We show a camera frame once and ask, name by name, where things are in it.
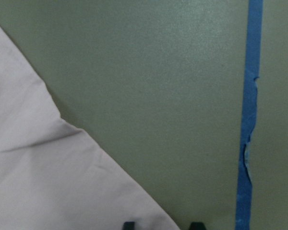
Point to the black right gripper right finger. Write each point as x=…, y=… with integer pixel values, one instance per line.
x=197, y=226

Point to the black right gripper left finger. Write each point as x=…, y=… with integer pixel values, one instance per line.
x=129, y=225

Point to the pink Snoopy t-shirt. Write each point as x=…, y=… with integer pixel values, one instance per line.
x=54, y=176

